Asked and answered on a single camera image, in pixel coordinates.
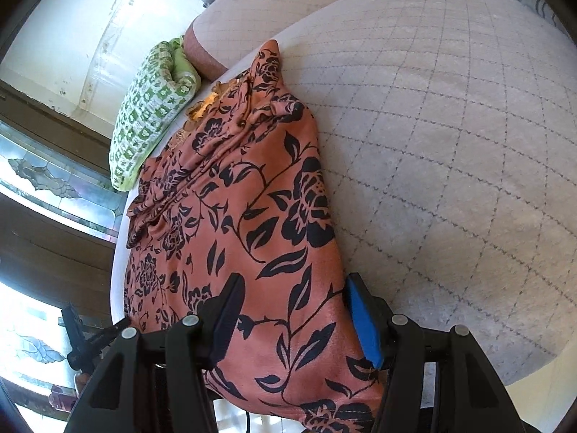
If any orange black floral pillow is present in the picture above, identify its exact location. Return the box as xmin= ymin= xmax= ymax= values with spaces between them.
xmin=124 ymin=40 xmax=393 ymax=433

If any stained glass wooden door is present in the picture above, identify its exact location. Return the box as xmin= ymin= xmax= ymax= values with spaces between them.
xmin=0 ymin=79 xmax=131 ymax=416

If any pink bolster cushion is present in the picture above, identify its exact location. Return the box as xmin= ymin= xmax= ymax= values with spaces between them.
xmin=184 ymin=0 xmax=433 ymax=79

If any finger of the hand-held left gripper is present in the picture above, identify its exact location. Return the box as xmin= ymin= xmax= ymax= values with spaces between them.
xmin=88 ymin=316 xmax=132 ymax=349

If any green white patterned pillow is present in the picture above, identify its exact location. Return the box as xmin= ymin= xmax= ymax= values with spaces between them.
xmin=109 ymin=40 xmax=202 ymax=191

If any grey quilted bed mat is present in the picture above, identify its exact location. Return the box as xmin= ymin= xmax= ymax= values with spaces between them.
xmin=110 ymin=0 xmax=571 ymax=389

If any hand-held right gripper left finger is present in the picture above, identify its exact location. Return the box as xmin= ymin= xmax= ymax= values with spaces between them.
xmin=65 ymin=273 xmax=246 ymax=433

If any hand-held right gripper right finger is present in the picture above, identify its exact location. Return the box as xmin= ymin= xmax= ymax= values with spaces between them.
xmin=346 ymin=273 xmax=515 ymax=433

